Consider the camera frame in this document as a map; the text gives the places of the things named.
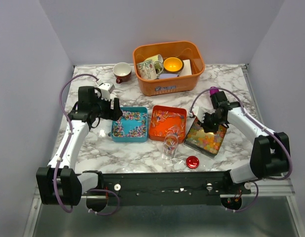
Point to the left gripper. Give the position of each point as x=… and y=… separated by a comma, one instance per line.
x=112, y=114

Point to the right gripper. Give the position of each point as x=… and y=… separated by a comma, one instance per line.
x=207, y=128

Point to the teal candy tray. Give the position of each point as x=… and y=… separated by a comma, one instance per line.
x=132, y=126

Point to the gold tin candy tray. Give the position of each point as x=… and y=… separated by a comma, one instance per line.
x=206, y=143

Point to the purple plastic scoop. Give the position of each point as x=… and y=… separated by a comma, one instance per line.
x=213, y=90

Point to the red jar lid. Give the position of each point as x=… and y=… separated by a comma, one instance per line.
x=192, y=162

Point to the orange candy tray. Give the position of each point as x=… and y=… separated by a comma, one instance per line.
x=167, y=120

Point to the clear plastic jar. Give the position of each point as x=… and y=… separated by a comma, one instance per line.
x=170, y=145

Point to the orange plastic bin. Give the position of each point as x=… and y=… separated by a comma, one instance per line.
x=182, y=49

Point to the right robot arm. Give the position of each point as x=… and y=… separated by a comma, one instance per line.
x=270, y=153

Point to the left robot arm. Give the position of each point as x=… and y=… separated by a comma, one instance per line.
x=58, y=183

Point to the maroon white cup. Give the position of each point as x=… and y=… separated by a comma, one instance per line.
x=122, y=71

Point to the floral patterned mug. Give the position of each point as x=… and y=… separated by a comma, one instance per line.
x=151, y=68

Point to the lavender cup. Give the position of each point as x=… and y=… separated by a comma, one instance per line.
x=168, y=75

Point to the orange black bowl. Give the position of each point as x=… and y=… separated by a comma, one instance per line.
x=173, y=64

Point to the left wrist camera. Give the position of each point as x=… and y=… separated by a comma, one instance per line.
x=106, y=89

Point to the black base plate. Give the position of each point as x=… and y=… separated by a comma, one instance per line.
x=161, y=189

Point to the aluminium rail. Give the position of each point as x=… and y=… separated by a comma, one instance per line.
x=267, y=188

